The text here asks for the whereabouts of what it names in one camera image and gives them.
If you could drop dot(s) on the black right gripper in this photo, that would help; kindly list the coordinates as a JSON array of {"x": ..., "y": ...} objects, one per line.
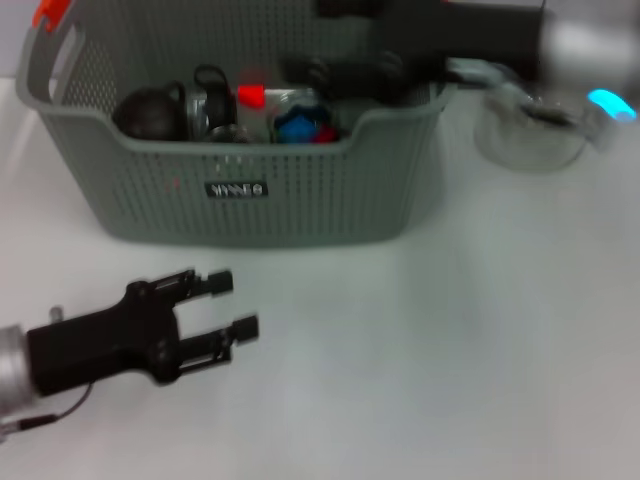
[{"x": 465, "y": 35}]

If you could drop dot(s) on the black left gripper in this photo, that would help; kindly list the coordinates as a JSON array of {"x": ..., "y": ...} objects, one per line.
[{"x": 100, "y": 345}]

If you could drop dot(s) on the dark red long block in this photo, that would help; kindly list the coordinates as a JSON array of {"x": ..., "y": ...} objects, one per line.
[{"x": 328, "y": 134}]

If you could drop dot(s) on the glass teacup black sleeve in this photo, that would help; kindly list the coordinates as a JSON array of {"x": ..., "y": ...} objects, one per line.
[
  {"x": 217, "y": 100},
  {"x": 227, "y": 135},
  {"x": 280, "y": 107}
]

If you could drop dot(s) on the blue square block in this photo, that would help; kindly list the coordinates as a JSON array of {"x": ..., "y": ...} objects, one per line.
[{"x": 297, "y": 125}]

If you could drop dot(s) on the orange red pointed block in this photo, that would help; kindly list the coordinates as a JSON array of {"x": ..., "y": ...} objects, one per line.
[{"x": 251, "y": 96}]

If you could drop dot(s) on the grey perforated storage bin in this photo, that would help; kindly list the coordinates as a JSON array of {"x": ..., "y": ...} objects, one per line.
[{"x": 325, "y": 200}]

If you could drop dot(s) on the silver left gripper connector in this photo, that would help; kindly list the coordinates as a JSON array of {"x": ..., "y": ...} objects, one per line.
[{"x": 56, "y": 313}]

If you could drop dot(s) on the glass pitcher black lid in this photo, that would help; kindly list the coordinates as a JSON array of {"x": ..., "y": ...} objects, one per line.
[{"x": 525, "y": 140}]

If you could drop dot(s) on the small round black teapot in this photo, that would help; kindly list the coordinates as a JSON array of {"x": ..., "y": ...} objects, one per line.
[{"x": 147, "y": 117}]

